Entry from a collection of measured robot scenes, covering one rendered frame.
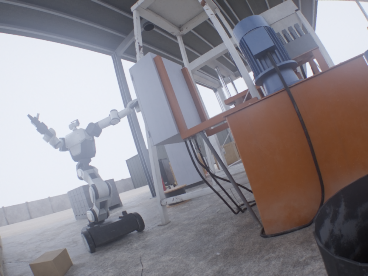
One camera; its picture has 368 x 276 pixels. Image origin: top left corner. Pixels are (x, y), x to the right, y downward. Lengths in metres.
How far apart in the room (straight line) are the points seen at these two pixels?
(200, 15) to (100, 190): 2.65
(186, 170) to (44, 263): 3.74
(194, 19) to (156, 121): 2.20
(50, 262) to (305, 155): 1.52
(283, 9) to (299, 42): 3.45
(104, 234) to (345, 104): 1.85
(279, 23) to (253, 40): 3.59
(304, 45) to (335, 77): 0.35
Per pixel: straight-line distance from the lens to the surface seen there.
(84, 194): 5.54
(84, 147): 2.04
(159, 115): 1.23
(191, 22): 3.17
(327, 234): 0.44
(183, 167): 4.53
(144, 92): 1.33
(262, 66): 0.96
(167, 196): 2.86
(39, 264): 1.46
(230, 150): 6.93
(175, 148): 4.57
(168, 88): 1.23
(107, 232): 1.80
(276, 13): 4.61
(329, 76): 0.95
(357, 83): 0.98
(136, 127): 5.50
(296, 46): 1.22
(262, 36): 0.95
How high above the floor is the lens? 0.44
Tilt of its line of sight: 9 degrees up
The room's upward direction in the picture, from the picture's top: 20 degrees counter-clockwise
